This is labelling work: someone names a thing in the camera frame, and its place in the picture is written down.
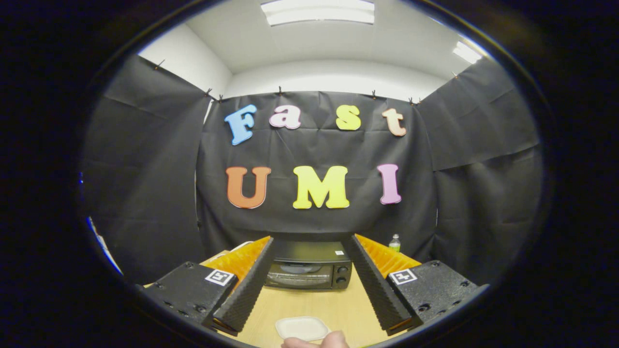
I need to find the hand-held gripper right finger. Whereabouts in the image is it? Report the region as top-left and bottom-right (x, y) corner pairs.
(343, 234), (489, 336)

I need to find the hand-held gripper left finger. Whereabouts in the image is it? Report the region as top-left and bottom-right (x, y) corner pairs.
(135, 236), (275, 337)

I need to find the black toaster oven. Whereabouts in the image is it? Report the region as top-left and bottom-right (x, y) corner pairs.
(265, 240), (353, 290)

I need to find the white plastic plate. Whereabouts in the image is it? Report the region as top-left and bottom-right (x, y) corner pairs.
(275, 316), (331, 342)

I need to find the small ceiling light panel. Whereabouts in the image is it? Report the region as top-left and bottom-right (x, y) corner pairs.
(453, 41), (483, 64)

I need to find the large ceiling light panel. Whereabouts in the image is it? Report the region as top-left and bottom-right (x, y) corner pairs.
(260, 0), (376, 27)

